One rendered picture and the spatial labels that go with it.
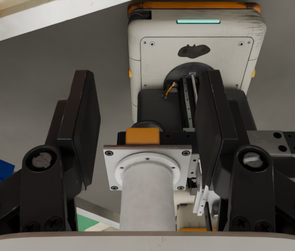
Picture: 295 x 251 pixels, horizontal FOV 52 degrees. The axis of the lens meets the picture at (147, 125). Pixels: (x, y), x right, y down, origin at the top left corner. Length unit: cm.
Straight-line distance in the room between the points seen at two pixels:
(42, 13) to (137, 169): 31
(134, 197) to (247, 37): 108
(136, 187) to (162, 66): 101
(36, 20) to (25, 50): 131
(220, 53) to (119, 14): 55
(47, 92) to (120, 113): 49
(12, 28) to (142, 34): 86
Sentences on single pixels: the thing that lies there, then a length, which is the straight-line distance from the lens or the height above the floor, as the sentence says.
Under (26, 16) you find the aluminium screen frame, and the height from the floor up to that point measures 99.
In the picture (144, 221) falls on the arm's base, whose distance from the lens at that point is 49.
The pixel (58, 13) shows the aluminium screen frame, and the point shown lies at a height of 99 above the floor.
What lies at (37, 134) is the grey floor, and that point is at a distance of 237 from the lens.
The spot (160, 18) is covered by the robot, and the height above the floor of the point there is 23.
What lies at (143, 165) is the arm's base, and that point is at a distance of 54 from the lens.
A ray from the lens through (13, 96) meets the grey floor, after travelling 215.
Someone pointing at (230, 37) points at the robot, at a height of 28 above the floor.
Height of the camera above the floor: 147
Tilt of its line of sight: 43 degrees down
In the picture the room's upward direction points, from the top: 180 degrees clockwise
